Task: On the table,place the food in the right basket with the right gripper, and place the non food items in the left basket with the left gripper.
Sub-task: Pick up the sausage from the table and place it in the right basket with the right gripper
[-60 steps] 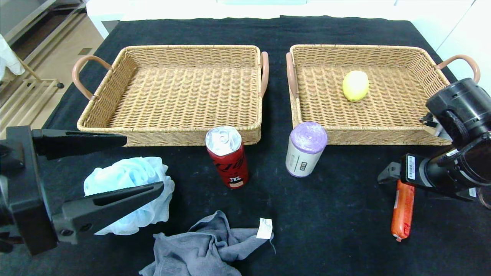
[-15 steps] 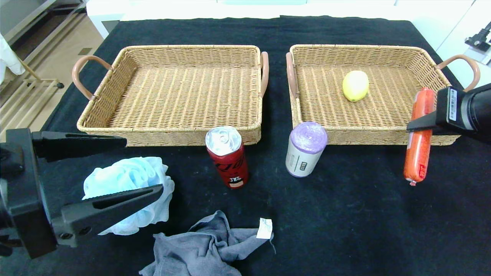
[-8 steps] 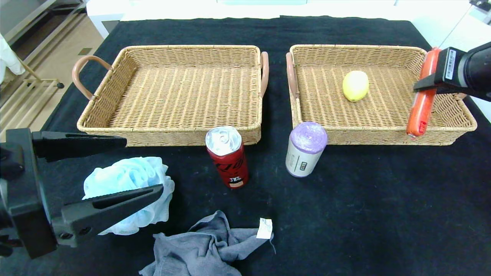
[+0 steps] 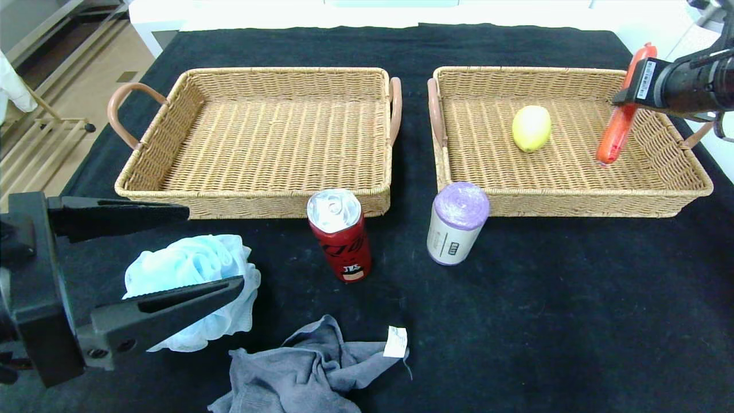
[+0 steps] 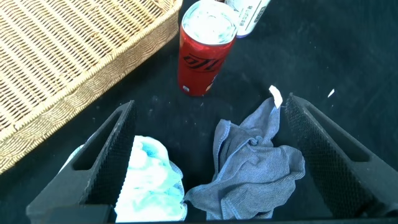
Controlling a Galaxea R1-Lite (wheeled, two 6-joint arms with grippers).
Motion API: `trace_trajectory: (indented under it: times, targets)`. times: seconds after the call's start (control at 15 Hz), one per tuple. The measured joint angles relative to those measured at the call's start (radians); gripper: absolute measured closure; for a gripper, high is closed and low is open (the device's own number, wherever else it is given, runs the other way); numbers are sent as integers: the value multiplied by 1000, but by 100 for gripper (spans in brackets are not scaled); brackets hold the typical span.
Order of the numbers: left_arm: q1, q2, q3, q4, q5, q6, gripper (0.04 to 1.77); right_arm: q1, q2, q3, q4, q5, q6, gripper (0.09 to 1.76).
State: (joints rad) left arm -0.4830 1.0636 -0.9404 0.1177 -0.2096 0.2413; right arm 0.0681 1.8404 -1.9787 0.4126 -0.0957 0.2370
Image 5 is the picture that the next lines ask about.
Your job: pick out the purple trash bag roll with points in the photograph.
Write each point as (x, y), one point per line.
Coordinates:
(248, 17)

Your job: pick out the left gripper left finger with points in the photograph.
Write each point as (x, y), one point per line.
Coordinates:
(62, 193)

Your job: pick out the light blue bath sponge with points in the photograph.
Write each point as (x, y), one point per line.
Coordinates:
(149, 186)

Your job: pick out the red soda can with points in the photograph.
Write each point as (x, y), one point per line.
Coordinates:
(199, 74)

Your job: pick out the grey microfibre cloth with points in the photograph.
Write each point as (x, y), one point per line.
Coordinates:
(248, 174)

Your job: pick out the small white paper scrap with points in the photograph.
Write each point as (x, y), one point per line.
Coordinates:
(331, 93)

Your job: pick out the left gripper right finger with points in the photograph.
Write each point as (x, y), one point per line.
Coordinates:
(357, 180)

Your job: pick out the rectangular wicker basket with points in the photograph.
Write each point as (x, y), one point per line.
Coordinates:
(62, 62)

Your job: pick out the black table cloth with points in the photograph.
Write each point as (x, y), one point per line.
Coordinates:
(311, 56)

